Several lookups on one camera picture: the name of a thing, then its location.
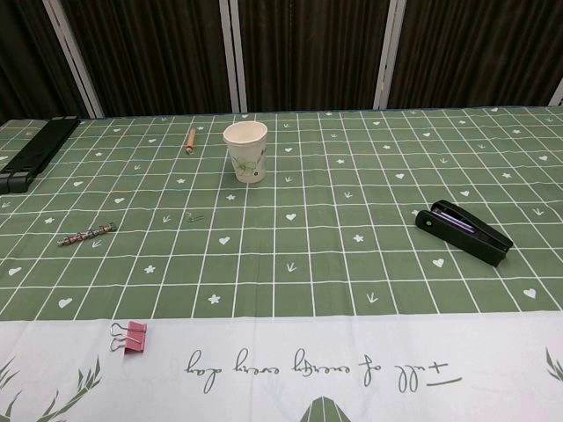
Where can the white floral paper cup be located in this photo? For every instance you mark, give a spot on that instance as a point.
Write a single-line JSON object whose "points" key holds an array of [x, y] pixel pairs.
{"points": [[246, 154]]}

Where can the green grid pattern tablecloth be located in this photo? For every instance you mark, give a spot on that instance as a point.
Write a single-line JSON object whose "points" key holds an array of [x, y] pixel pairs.
{"points": [[308, 264]]}

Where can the short wooden pencil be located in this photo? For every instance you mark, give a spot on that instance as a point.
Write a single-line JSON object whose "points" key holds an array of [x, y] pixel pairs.
{"points": [[192, 140]]}

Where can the pink binder clip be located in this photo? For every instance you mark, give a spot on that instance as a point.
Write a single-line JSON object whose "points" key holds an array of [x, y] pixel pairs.
{"points": [[137, 337]]}

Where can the black stapler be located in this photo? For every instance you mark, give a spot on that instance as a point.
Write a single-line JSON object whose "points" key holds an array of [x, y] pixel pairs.
{"points": [[466, 239]]}

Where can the white partition frame post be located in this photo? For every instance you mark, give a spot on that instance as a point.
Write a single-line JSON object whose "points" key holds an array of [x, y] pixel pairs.
{"points": [[239, 66], [72, 57], [558, 94], [386, 53]]}

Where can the clear paper clip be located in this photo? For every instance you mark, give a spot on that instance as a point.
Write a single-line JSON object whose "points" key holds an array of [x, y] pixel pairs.
{"points": [[195, 218]]}

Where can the black folding stand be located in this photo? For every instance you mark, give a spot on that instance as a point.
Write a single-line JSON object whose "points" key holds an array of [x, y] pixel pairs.
{"points": [[39, 149]]}

